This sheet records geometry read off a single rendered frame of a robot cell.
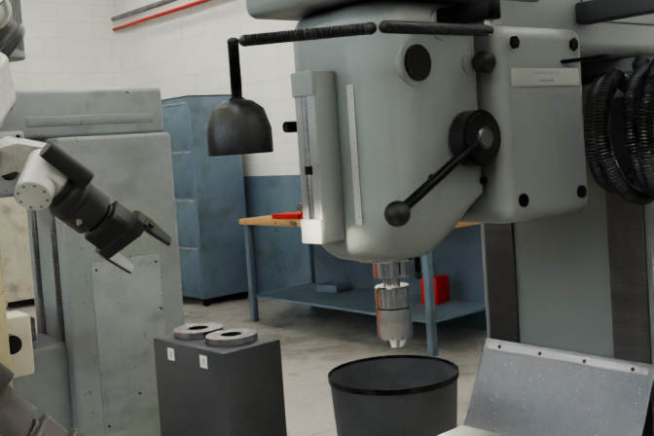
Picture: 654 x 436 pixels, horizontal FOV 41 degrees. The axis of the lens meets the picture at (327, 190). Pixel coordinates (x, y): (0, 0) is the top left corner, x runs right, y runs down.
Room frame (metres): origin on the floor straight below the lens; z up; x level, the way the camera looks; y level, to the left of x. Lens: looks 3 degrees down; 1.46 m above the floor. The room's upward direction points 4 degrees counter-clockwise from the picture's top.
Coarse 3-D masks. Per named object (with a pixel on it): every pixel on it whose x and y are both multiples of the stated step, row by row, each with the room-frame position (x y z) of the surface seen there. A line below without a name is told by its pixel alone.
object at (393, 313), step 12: (384, 300) 1.14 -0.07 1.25; (396, 300) 1.13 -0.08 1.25; (408, 300) 1.14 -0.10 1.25; (384, 312) 1.14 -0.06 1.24; (396, 312) 1.13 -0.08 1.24; (408, 312) 1.14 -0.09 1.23; (384, 324) 1.14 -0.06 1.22; (396, 324) 1.13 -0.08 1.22; (408, 324) 1.14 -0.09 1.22; (384, 336) 1.14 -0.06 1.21; (396, 336) 1.13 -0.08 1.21; (408, 336) 1.14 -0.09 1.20
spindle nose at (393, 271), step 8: (376, 264) 1.14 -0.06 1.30; (384, 264) 1.13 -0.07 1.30; (392, 264) 1.13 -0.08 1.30; (400, 264) 1.13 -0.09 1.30; (408, 264) 1.15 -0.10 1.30; (376, 272) 1.14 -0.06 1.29; (384, 272) 1.13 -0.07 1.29; (392, 272) 1.13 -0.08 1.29; (400, 272) 1.13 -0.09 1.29; (408, 272) 1.15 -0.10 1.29
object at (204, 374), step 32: (160, 352) 1.56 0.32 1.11; (192, 352) 1.48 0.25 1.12; (224, 352) 1.42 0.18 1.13; (256, 352) 1.46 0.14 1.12; (160, 384) 1.57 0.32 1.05; (192, 384) 1.49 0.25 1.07; (224, 384) 1.42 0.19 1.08; (256, 384) 1.45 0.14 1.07; (160, 416) 1.57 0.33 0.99; (192, 416) 1.49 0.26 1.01; (224, 416) 1.42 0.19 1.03; (256, 416) 1.45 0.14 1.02
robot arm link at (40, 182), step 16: (48, 144) 1.53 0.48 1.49; (32, 160) 1.54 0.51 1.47; (48, 160) 1.52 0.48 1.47; (64, 160) 1.53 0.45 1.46; (32, 176) 1.50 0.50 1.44; (48, 176) 1.52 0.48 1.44; (64, 176) 1.55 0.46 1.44; (80, 176) 1.54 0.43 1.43; (16, 192) 1.50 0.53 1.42; (32, 192) 1.50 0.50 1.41; (48, 192) 1.50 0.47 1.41; (64, 192) 1.55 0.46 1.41; (80, 192) 1.55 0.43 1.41; (32, 208) 1.52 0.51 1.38; (64, 208) 1.55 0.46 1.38
